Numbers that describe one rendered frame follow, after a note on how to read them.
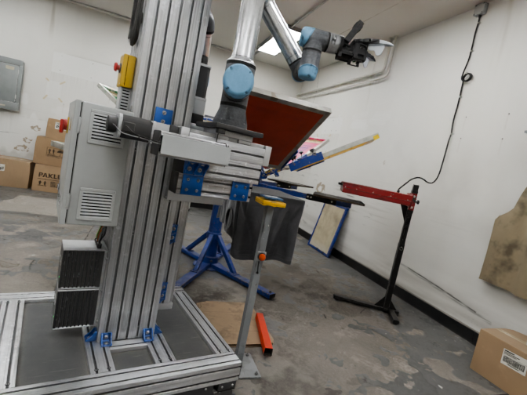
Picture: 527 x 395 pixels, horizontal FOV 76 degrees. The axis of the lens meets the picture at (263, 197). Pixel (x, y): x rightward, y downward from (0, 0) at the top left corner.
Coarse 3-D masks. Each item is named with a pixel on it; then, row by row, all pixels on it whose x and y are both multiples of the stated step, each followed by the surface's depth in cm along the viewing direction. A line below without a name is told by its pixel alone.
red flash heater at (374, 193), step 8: (344, 184) 292; (352, 184) 291; (344, 192) 293; (352, 192) 292; (360, 192) 291; (368, 192) 289; (376, 192) 288; (384, 192) 287; (392, 192) 286; (384, 200) 288; (392, 200) 286; (400, 200) 285; (408, 200) 284
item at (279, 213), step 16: (240, 208) 203; (256, 208) 206; (288, 208) 213; (240, 224) 205; (256, 224) 208; (272, 224) 213; (288, 224) 216; (240, 240) 207; (256, 240) 210; (272, 240) 214; (288, 240) 218; (240, 256) 210; (272, 256) 218; (288, 256) 219
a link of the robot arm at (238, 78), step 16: (256, 0) 126; (240, 16) 128; (256, 16) 127; (240, 32) 128; (256, 32) 129; (240, 48) 128; (240, 64) 125; (224, 80) 127; (240, 80) 127; (240, 96) 130
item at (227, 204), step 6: (228, 204) 222; (234, 204) 207; (222, 210) 238; (228, 210) 218; (234, 210) 204; (216, 216) 248; (222, 216) 235; (228, 216) 219; (222, 222) 234; (228, 222) 214; (228, 228) 209; (228, 234) 212
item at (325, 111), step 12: (264, 96) 202; (276, 96) 203; (288, 96) 207; (300, 108) 212; (312, 108) 212; (324, 108) 215; (324, 120) 223; (312, 132) 236; (300, 144) 249; (288, 156) 265
